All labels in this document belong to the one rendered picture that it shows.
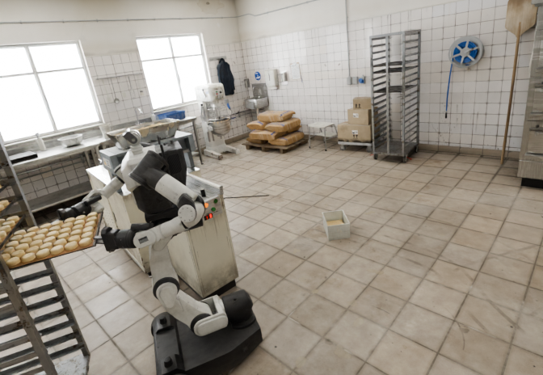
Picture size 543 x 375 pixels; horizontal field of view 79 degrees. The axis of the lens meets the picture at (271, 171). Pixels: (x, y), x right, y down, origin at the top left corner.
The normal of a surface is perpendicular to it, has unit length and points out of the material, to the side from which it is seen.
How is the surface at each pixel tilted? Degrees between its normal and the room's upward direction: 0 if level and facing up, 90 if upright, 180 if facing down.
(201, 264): 90
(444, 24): 90
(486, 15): 90
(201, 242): 90
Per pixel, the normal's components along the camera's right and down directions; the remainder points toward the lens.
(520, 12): -0.68, 0.19
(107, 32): 0.72, 0.14
